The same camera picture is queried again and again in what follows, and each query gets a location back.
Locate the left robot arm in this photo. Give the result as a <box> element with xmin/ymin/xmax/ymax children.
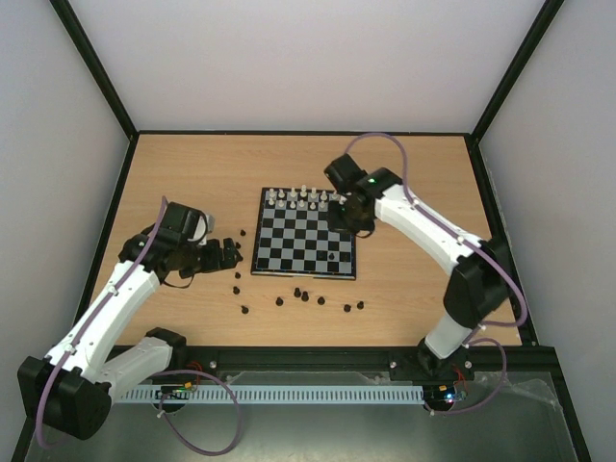
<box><xmin>17</xmin><ymin>201</ymin><xmax>242</xmax><ymax>447</ymax></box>

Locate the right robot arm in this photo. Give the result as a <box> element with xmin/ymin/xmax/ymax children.
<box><xmin>324</xmin><ymin>154</ymin><xmax>509</xmax><ymax>377</ymax></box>

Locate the black and silver chessboard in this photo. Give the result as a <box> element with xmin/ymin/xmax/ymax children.
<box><xmin>250</xmin><ymin>188</ymin><xmax>357</xmax><ymax>280</ymax></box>

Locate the grey slotted cable duct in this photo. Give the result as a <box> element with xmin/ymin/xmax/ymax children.
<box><xmin>119</xmin><ymin>385</ymin><xmax>424</xmax><ymax>405</ymax></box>

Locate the black aluminium frame rail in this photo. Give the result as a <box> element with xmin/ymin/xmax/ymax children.
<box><xmin>169</xmin><ymin>345</ymin><xmax>563</xmax><ymax>383</ymax></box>

